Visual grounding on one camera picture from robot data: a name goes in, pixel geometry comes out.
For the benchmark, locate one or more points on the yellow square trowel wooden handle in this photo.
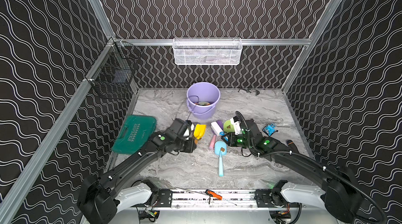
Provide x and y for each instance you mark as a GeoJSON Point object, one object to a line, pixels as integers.
{"type": "Point", "coordinates": [199, 132]}

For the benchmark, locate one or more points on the light green trowel wooden handle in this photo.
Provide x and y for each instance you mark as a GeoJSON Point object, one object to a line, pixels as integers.
{"type": "Point", "coordinates": [228, 126]}

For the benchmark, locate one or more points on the black orange screwdriver handle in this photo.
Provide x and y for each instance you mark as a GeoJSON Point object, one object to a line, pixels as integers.
{"type": "Point", "coordinates": [292, 146]}

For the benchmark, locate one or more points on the white wire basket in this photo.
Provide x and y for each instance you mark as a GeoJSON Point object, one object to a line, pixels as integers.
{"type": "Point", "coordinates": [207, 51]}

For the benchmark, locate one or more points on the blue tape measure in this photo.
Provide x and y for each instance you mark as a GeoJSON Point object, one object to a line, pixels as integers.
{"type": "Point", "coordinates": [270, 129]}

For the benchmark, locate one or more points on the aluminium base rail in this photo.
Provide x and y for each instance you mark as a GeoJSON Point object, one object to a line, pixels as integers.
{"type": "Point", "coordinates": [231, 199]}

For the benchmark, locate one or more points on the white brush blue handle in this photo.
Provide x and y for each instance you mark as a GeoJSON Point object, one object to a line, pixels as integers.
{"type": "Point", "coordinates": [217, 128]}

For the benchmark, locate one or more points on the purple trowel pink handle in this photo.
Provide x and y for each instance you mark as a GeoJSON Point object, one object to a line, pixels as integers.
{"type": "Point", "coordinates": [213, 140]}

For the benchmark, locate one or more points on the black wire basket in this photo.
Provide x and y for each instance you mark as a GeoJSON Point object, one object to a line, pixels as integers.
{"type": "Point", "coordinates": [115, 78]}

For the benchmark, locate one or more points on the light blue trowel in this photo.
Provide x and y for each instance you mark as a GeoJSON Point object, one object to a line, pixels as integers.
{"type": "Point", "coordinates": [220, 149]}

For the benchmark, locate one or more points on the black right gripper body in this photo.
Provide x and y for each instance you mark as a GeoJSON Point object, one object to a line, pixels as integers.
{"type": "Point", "coordinates": [238, 140]}

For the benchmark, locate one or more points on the green plastic tool case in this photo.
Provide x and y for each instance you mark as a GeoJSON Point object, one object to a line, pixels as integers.
{"type": "Point", "coordinates": [134, 133]}

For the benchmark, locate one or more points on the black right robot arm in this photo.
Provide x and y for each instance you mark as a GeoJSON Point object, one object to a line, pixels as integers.
{"type": "Point", "coordinates": [340, 195]}

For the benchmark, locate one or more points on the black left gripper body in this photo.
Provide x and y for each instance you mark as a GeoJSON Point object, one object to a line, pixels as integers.
{"type": "Point", "coordinates": [191, 136]}

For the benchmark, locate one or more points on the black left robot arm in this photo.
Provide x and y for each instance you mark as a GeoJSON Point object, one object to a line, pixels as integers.
{"type": "Point", "coordinates": [102, 197]}

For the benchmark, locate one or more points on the purple plastic bucket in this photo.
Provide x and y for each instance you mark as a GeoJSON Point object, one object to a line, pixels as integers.
{"type": "Point", "coordinates": [202, 91]}

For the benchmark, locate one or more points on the orange handled screwdriver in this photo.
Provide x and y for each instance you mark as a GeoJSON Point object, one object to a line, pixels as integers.
{"type": "Point", "coordinates": [211, 194]}

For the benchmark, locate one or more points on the black clamp on table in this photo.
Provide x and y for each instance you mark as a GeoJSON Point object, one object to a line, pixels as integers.
{"type": "Point", "coordinates": [250, 90]}

